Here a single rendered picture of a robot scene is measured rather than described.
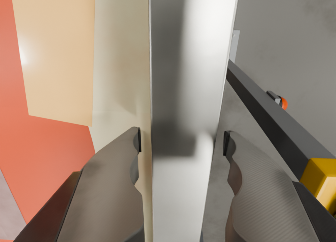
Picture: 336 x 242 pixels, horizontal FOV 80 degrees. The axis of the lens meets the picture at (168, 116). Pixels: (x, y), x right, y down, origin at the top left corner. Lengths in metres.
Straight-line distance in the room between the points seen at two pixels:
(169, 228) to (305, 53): 1.19
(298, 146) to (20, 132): 0.33
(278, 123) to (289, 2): 0.87
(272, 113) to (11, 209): 0.41
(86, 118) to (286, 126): 0.32
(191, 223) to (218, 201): 1.56
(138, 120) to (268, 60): 1.09
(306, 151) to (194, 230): 0.21
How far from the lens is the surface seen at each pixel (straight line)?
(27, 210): 0.27
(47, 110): 0.18
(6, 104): 0.19
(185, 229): 0.18
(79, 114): 0.16
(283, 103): 0.52
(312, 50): 1.29
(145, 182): 0.19
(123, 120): 0.16
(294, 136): 0.37
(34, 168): 0.22
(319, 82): 1.37
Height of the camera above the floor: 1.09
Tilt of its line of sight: 62 degrees down
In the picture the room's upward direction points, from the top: 175 degrees counter-clockwise
